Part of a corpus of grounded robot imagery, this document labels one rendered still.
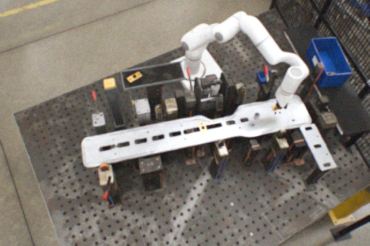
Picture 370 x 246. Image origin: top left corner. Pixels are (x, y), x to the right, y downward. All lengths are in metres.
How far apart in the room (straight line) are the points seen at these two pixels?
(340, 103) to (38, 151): 1.96
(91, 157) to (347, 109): 1.56
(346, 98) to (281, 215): 0.83
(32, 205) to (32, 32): 1.97
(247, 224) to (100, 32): 2.70
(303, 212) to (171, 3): 2.91
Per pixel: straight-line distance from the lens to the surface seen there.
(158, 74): 2.04
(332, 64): 2.50
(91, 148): 2.01
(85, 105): 2.53
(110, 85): 2.02
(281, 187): 2.29
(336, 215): 3.11
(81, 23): 4.13
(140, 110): 1.96
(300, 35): 2.61
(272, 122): 2.12
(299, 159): 2.39
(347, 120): 2.26
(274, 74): 2.07
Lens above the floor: 2.76
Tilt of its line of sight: 57 degrees down
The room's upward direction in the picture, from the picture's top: 3 degrees clockwise
